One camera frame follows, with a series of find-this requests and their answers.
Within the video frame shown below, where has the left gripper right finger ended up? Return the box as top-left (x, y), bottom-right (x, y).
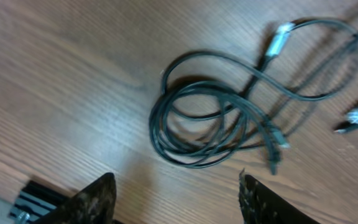
top-left (238, 170), bottom-right (318, 224)

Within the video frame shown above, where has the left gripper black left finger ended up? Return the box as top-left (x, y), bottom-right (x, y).
top-left (35, 172), bottom-right (117, 224)

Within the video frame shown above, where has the black cable bundle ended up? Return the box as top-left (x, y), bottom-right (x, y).
top-left (148, 18), bottom-right (358, 175)

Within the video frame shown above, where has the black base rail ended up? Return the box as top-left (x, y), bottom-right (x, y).
top-left (7, 180), bottom-right (69, 223)

